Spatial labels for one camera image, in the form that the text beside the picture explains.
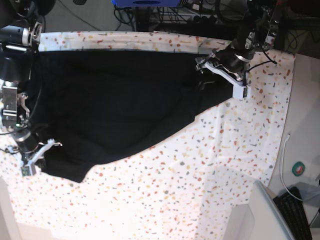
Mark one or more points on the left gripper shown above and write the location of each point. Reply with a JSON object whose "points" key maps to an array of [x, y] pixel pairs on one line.
{"points": [[256, 32]]}

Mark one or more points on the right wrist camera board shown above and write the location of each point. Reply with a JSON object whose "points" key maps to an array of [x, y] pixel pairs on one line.
{"points": [[28, 170]]}

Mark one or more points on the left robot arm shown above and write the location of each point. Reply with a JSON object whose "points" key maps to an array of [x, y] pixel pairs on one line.
{"points": [[256, 32]]}

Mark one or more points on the terrazzo pattern tablecloth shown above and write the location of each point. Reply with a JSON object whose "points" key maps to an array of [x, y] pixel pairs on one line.
{"points": [[182, 188]]}

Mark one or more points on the white panel left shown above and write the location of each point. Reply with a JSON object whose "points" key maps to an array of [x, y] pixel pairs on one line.
{"points": [[9, 229]]}

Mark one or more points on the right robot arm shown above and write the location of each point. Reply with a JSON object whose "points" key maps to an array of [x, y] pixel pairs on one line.
{"points": [[21, 23]]}

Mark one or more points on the black keyboard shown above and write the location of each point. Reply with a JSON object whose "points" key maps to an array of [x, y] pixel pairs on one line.
{"points": [[293, 212]]}

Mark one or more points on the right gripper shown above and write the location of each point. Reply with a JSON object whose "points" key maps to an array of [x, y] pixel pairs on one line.
{"points": [[15, 119]]}

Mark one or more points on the green tape roll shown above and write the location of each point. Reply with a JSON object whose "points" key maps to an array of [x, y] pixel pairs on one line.
{"points": [[298, 169]]}

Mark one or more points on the white wrist camera board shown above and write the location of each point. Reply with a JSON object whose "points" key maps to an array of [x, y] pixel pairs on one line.
{"points": [[241, 92]]}

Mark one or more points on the black t-shirt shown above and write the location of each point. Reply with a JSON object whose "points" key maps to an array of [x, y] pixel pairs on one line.
{"points": [[106, 105]]}

